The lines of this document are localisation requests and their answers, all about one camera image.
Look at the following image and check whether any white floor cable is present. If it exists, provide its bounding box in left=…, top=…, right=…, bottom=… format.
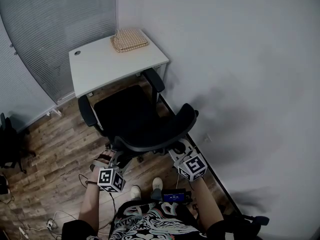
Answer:
left=18, top=210, right=78, bottom=235

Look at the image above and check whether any checked folded cloth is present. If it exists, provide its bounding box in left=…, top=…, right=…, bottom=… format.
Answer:
left=110, top=28, right=150, bottom=54

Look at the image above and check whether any person's right white shoe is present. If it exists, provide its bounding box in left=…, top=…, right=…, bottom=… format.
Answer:
left=151, top=176, right=164, bottom=193

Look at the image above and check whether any person's left hand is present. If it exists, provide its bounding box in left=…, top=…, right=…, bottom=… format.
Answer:
left=97, top=150, right=116, bottom=163

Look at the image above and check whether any white desk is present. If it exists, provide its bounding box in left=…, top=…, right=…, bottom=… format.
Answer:
left=68, top=28, right=171, bottom=100

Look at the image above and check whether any grey window blind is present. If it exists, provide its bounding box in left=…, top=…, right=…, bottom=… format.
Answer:
left=0, top=0, right=118, bottom=105

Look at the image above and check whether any black swivel chair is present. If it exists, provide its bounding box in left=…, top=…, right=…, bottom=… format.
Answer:
left=0, top=112, right=37, bottom=175

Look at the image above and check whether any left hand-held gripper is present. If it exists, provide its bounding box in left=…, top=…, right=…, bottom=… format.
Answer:
left=89, top=149, right=131, bottom=194

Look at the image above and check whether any person's left forearm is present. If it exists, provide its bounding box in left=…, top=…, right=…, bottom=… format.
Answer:
left=78, top=181, right=116, bottom=233

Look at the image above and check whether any black stand base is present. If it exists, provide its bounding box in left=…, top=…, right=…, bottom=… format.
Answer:
left=223, top=213, right=271, bottom=240

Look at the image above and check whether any person's black printed shirt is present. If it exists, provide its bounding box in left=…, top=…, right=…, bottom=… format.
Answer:
left=61, top=199, right=227, bottom=240

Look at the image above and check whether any person's white shoe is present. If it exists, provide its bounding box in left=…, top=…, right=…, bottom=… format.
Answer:
left=130, top=184, right=142, bottom=200
left=151, top=176, right=164, bottom=193

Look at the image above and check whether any person's right forearm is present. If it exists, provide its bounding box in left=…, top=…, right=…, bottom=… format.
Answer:
left=191, top=175, right=225, bottom=233

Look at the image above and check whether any person's left white shoe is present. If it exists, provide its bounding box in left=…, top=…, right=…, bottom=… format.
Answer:
left=130, top=184, right=142, bottom=200

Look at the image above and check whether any black device with blue screen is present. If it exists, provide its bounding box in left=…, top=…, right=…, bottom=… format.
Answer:
left=160, top=188, right=194, bottom=205

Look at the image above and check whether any black office chair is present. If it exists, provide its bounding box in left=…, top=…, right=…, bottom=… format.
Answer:
left=77, top=67, right=200, bottom=164

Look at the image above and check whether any black box on floor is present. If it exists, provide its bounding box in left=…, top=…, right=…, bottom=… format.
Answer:
left=0, top=173, right=10, bottom=195

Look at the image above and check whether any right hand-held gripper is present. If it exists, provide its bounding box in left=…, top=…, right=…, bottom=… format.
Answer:
left=168, top=138, right=209, bottom=183

